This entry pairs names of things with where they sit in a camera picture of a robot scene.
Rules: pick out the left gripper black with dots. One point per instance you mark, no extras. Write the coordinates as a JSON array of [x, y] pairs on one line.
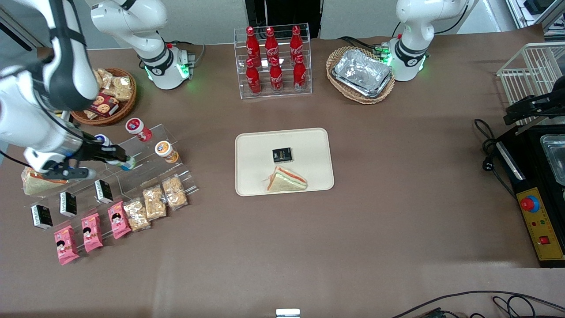
[[526, 107]]

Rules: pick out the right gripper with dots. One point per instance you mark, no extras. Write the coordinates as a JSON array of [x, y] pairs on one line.
[[89, 151]]

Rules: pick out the green gum bottle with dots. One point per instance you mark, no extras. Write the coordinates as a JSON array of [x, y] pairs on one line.
[[129, 163]]

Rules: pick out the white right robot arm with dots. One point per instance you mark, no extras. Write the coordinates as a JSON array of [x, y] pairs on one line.
[[22, 119]]

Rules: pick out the small black gum box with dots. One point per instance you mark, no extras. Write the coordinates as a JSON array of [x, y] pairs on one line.
[[282, 155], [42, 216], [103, 191], [68, 204]]

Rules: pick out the red gum bottle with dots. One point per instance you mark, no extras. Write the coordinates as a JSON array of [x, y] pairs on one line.
[[137, 129]]

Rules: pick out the steel food tray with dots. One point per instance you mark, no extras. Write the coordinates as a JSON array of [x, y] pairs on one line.
[[555, 154]]

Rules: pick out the orange gum bottle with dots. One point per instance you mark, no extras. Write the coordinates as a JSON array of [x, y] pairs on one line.
[[167, 151]]

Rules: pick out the cream plastic serving tray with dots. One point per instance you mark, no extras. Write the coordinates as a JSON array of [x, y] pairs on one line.
[[309, 145]]

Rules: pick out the silver metal lever strip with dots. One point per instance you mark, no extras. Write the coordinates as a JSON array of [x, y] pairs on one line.
[[525, 128]]

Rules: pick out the wicker basket with snacks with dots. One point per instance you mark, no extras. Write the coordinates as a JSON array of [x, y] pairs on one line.
[[119, 112]]

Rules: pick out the clear acrylic tiered stand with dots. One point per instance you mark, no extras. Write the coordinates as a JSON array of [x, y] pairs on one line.
[[145, 174]]

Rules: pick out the red cookie pack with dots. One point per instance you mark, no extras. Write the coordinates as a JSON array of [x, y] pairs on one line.
[[103, 105]]

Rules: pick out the pink snack pack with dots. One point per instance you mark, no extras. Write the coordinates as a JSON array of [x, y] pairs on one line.
[[92, 232], [66, 245], [119, 220]]

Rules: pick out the black sealing machine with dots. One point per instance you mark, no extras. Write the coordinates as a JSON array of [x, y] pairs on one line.
[[536, 176]]

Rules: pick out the clear cracker snack pack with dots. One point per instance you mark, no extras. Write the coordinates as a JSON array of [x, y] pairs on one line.
[[174, 192], [122, 88], [105, 78], [154, 202], [137, 215]]

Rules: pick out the wrapped triangle sandwich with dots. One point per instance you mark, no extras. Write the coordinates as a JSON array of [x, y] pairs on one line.
[[39, 185]]

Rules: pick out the red emergency stop button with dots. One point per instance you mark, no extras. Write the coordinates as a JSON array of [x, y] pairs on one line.
[[528, 203]]

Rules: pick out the yellow control panel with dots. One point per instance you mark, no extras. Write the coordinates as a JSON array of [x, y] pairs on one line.
[[543, 225]]

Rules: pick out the clear acrylic bottle rack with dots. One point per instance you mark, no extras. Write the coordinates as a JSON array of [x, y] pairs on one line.
[[238, 66]]

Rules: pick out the red cola bottle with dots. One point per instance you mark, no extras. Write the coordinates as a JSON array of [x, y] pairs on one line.
[[271, 42], [253, 79], [296, 42], [252, 44], [299, 75], [276, 77]]

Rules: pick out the stack of foil containers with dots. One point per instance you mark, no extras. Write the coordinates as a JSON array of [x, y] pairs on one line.
[[362, 73]]

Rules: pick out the triangle sandwich with red filling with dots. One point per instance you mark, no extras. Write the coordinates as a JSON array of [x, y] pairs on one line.
[[284, 182]]

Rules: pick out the wicker basket with foil containers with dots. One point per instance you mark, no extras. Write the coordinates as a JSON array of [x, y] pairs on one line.
[[344, 90]]

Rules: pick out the black stand behind table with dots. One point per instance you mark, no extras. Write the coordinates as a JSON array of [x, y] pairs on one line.
[[282, 13]]

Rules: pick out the small silver white box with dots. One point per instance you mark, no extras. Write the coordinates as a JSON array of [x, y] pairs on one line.
[[288, 313]]

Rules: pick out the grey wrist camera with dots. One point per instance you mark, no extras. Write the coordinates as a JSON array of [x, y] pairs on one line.
[[70, 173]]

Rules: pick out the aluminium frame shelf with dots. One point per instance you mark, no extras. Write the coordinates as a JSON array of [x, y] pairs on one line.
[[534, 11]]

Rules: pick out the red rocker switch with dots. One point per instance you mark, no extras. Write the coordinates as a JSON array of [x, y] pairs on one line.
[[544, 240]]

